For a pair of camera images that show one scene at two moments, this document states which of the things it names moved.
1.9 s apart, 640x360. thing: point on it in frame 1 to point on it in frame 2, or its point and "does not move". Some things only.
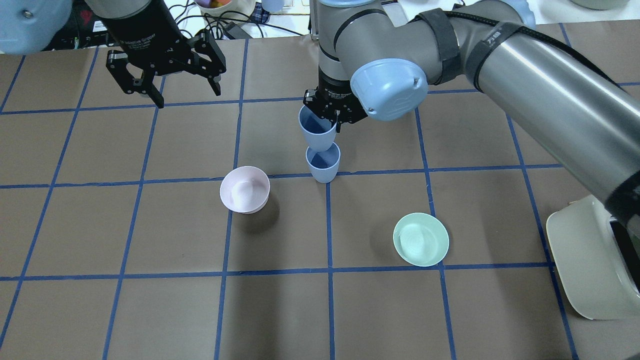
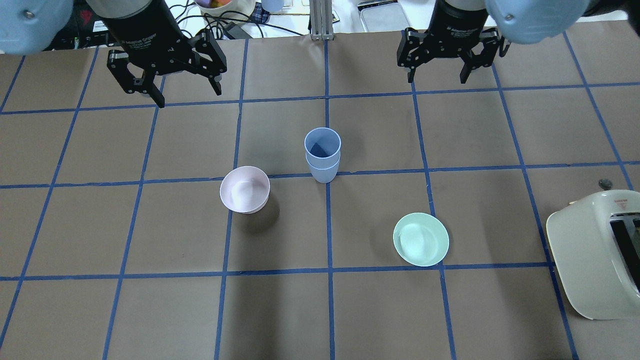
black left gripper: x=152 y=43 does not move
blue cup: x=319 y=132 to x=322 y=146
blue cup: x=324 y=165 does not move
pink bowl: x=245 y=189 does not move
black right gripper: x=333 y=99 to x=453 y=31
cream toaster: x=598 y=258 does not move
